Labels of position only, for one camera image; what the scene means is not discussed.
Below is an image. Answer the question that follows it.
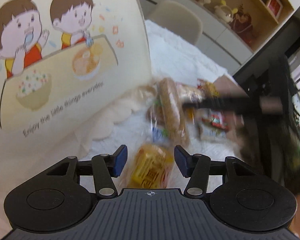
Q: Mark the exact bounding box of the yellow rice cracker packet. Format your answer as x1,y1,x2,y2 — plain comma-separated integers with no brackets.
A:
127,144,174,189

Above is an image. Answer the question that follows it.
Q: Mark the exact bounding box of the long biscuit sleeve packet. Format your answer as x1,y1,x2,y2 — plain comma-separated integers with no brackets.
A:
147,77,190,147

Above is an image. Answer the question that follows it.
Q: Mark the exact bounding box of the red green snack packet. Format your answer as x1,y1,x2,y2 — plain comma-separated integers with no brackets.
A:
194,78,241,142

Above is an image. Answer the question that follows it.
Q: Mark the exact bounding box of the beige scalloped cloth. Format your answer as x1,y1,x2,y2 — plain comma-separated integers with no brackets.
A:
74,97,143,157

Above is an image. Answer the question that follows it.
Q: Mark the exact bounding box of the white bear figurine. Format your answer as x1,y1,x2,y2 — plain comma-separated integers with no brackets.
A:
214,0,238,23

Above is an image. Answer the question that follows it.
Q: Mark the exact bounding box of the beige dining chair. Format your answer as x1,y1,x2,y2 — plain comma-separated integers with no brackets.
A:
147,0,203,45

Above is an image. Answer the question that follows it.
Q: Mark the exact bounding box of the red framed picture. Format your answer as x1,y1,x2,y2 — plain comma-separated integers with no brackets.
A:
266,0,283,20

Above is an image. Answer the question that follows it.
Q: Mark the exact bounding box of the wooden wall shelf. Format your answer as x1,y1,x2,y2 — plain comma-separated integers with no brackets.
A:
137,0,300,53

